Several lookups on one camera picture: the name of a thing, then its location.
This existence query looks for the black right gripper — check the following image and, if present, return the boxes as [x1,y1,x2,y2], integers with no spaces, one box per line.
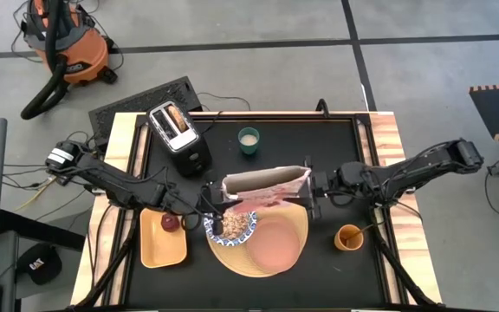
[283,154,342,220]

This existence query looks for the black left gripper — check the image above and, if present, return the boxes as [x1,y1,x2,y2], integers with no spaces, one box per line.
[198,181,243,237]

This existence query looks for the pink yogurt cereal bag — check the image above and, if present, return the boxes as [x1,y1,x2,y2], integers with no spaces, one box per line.
[222,165,314,214]

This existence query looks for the red apple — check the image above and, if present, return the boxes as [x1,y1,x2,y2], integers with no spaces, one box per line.
[160,212,181,233]

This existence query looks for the toasted bagel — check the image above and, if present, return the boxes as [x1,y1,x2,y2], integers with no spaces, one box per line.
[166,105,188,133]

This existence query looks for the brown cereal flakes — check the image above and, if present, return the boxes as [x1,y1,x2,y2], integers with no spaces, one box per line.
[223,211,250,240]

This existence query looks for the blue patterned white bowl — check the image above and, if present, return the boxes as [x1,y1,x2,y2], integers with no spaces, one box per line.
[203,211,258,248]

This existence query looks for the pink round plate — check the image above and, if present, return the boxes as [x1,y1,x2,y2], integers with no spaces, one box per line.
[246,216,301,274]

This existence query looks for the green plastic cup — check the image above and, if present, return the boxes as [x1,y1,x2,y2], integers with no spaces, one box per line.
[237,127,261,156]

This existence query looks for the round yellow placemat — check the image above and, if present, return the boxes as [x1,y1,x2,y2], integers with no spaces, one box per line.
[208,203,310,278]

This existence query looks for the wooden spoon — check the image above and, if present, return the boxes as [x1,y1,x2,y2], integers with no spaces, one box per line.
[343,223,374,243]

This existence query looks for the orange plastic cup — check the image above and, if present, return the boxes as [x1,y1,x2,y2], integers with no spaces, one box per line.
[334,224,365,252]

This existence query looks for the black and silver toaster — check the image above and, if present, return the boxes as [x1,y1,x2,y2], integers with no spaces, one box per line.
[146,100,213,179]

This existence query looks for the yellow rectangular tray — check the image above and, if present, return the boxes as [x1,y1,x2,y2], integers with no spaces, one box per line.
[139,207,188,270]

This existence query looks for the black table mat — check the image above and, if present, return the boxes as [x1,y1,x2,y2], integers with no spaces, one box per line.
[124,113,388,309]

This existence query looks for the black perforated panel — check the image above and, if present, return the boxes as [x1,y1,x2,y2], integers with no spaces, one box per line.
[88,76,204,148]

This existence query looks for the black cap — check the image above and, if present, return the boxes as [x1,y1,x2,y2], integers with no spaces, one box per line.
[16,242,63,286]

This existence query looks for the orange shop vacuum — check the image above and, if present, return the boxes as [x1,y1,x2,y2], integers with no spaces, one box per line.
[20,0,119,86]

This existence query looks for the black aluminium table frame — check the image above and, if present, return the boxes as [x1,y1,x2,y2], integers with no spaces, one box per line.
[101,111,411,309]

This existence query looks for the black cable at table edge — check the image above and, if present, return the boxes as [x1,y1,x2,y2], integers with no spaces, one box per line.
[315,98,331,119]

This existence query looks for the black toaster power cable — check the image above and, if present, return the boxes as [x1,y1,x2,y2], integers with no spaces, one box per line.
[196,91,253,133]

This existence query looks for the black corrugated cable conduit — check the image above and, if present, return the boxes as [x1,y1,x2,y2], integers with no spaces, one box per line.
[74,207,140,309]
[368,211,439,309]

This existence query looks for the yellow floor cable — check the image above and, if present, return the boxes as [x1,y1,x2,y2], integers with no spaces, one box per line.
[15,175,58,212]

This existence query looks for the black floor cable bundle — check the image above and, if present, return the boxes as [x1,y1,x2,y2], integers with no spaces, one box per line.
[1,129,103,192]

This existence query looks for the black vacuum hose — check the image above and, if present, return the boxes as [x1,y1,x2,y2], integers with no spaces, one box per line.
[20,0,74,121]

